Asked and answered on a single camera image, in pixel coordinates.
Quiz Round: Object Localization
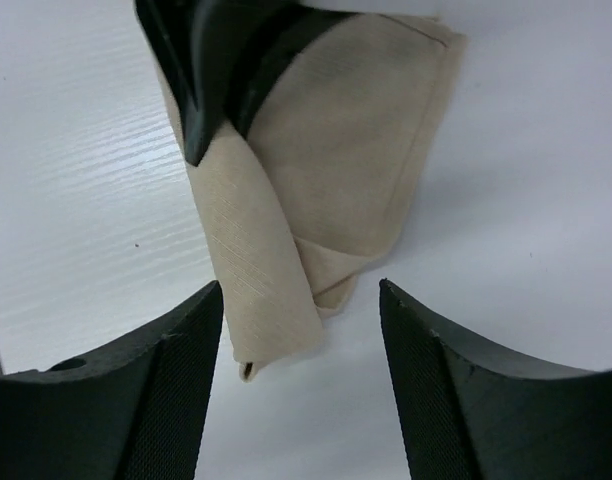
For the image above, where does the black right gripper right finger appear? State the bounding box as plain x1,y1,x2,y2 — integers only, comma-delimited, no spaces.
379,279,612,480

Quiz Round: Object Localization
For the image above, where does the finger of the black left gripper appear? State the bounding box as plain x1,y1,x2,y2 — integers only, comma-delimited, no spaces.
134,0,224,164
224,1,356,137

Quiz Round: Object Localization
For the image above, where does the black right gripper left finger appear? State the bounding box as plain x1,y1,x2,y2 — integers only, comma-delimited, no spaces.
0,282,222,480

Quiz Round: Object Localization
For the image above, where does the beige cloth napkin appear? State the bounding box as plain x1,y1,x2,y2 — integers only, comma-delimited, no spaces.
186,13,467,381

